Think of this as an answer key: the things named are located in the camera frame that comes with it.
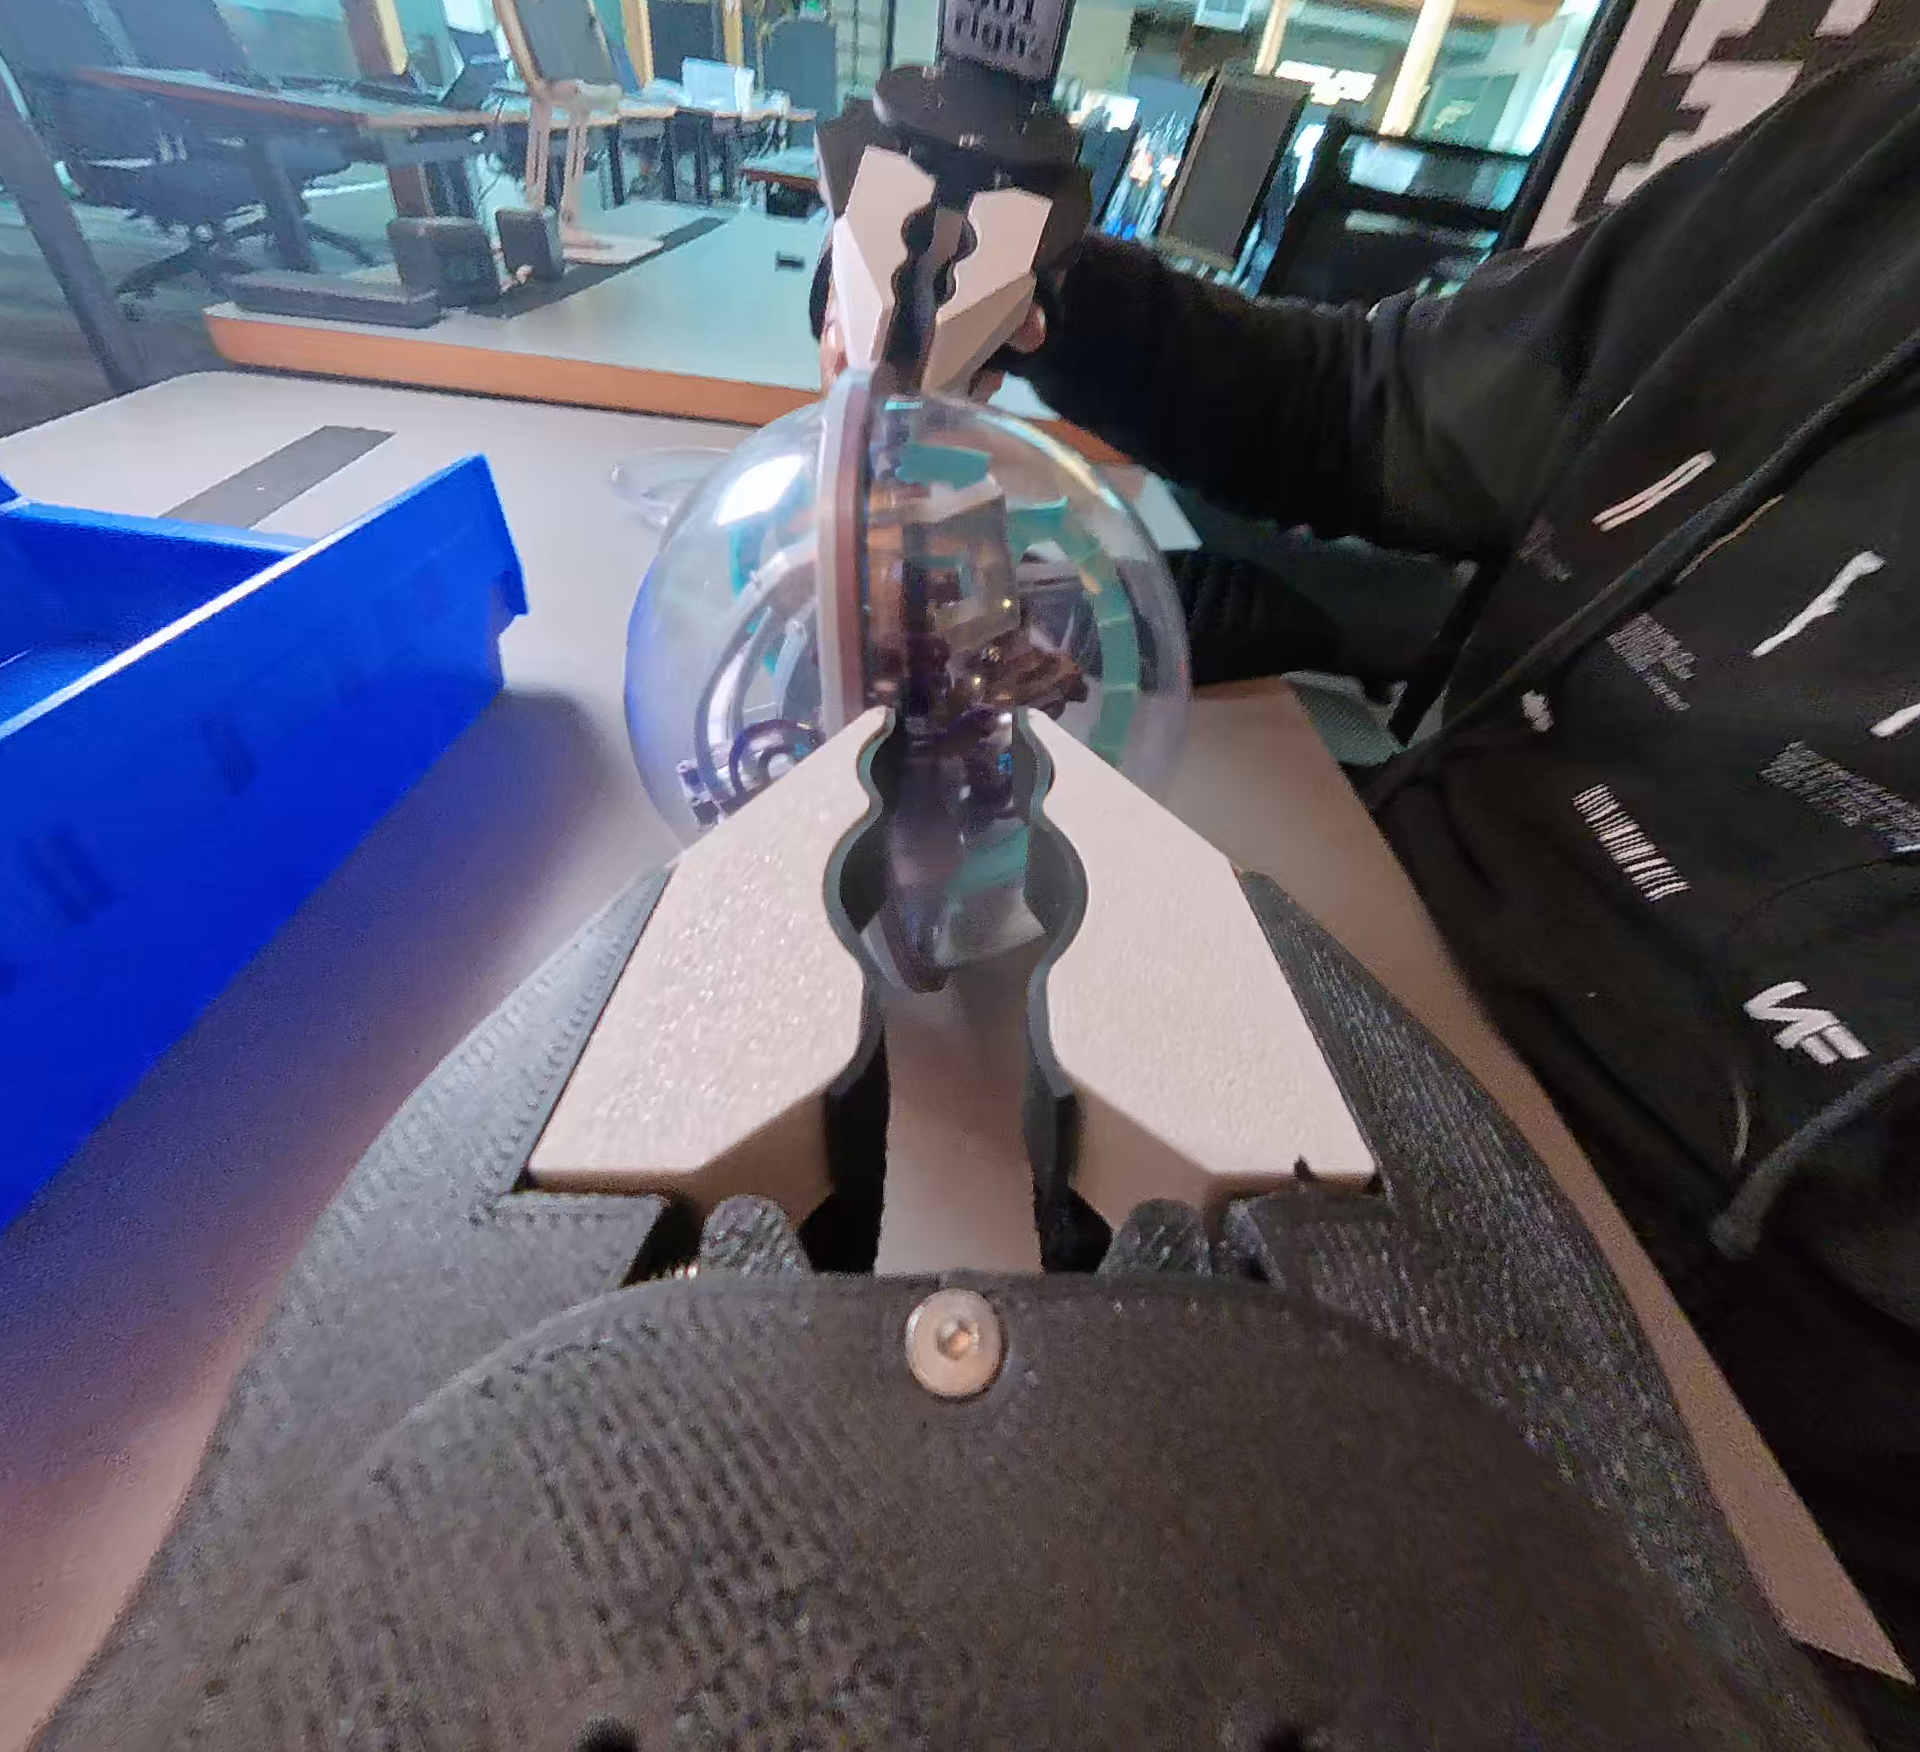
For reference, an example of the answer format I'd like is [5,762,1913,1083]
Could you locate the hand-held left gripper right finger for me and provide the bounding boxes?
[1020,703,1383,1239]

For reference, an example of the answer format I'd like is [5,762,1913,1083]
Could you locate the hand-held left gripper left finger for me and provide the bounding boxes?
[520,703,900,1231]

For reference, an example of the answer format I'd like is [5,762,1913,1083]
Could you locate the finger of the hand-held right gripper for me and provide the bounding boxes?
[827,147,940,384]
[915,192,1055,401]

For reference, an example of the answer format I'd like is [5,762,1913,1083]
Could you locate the clear plastic maze ball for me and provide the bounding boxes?
[622,371,1194,998]

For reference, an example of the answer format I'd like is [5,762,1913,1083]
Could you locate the orange-edged grey desk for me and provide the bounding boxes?
[205,200,1124,459]

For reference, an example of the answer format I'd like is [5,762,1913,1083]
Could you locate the black desk mat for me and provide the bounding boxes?
[478,212,732,316]

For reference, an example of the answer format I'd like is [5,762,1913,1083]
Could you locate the black screen on stand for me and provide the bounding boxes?
[1154,68,1306,269]

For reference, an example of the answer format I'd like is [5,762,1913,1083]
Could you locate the black mesh office chair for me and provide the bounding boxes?
[1259,119,1532,304]

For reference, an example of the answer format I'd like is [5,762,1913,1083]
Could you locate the black power station box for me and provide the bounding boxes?
[390,212,502,304]

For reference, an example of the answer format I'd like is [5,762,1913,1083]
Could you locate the person's black printed hoodie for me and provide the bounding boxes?
[1349,63,1920,1681]

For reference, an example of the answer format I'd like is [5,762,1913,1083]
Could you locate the blue plastic bin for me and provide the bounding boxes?
[0,457,536,1231]

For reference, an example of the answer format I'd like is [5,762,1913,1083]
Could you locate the long black bar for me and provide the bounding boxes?
[222,269,448,329]

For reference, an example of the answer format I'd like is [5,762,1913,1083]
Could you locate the black rolling office chair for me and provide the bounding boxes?
[0,0,373,299]

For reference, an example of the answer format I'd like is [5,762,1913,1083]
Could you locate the framed black-white marker sign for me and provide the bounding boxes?
[1499,0,1920,260]

